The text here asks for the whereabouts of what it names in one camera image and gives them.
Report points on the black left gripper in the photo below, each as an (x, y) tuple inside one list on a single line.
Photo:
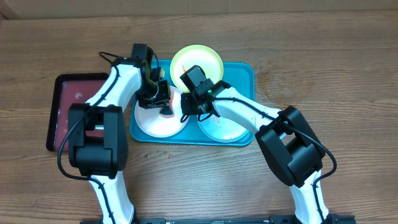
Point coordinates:
[(161, 101)]

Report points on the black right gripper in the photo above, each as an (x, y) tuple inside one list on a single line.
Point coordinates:
[(189, 104)]

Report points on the white pink plate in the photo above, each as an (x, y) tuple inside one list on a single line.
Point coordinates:
[(153, 124)]

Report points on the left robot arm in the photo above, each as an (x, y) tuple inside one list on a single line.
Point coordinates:
[(97, 139)]

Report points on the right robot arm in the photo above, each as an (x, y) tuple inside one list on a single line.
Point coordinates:
[(287, 142)]

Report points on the teal plastic tray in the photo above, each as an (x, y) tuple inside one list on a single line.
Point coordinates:
[(241, 76)]

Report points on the dark red water tray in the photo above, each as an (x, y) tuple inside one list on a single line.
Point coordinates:
[(69, 89)]

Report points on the light blue plate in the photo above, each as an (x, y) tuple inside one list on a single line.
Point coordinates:
[(222, 130)]

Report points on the yellow plate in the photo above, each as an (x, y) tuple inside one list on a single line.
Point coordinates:
[(200, 55)]

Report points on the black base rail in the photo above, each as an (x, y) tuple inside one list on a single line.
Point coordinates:
[(274, 219)]

